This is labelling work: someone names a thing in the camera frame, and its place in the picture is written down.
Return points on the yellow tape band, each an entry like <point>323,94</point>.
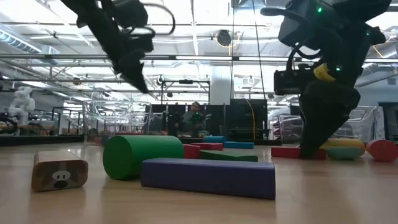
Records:
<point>323,72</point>

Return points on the long ceiling light rail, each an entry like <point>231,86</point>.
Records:
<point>46,56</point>

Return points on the white column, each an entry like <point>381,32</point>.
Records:
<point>221,84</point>

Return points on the blue rounded block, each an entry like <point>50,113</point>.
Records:
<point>239,145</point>
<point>214,139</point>

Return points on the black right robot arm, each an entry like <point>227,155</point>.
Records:
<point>342,31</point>

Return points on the red cube block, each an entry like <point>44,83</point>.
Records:
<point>208,146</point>

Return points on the silver ventilation duct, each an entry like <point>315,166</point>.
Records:
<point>382,67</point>

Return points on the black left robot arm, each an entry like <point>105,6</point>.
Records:
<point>102,25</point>

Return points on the black partition wall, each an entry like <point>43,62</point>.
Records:
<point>217,118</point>

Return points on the clear plastic bin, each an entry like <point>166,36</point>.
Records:
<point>367,124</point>
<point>93,109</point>

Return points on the yellow cylinder block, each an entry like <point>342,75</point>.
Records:
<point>348,142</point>

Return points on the black panel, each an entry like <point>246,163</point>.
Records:
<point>239,118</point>

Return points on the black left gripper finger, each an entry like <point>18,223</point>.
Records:
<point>133,71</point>

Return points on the green long block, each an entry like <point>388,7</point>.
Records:
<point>227,155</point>

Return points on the teal half-cylinder block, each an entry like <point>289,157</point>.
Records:
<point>345,153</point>

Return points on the red rectangular block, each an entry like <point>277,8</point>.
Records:
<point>191,151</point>

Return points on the red long block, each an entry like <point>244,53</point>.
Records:
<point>284,152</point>
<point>129,133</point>

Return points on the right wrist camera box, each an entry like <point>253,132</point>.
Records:
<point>290,82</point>

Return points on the white robot figure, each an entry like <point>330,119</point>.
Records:
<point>21,102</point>

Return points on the dark blue long block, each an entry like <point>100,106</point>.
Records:
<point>208,179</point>

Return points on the red cylinder block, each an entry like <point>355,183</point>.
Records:
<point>384,151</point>

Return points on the green cylinder block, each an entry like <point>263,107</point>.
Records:
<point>140,155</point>

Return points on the person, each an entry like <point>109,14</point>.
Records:
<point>194,121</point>

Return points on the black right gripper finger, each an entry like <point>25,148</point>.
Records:
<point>317,133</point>

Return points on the teal long block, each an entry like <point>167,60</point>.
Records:
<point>108,140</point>

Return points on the wooden block with pig face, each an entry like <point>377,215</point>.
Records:
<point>59,171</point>

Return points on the black overhead rig frame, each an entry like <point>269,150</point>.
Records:
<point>186,81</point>

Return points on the pink long block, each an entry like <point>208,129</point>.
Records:
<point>98,141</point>

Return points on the red stacked bins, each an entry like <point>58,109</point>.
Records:
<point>276,129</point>

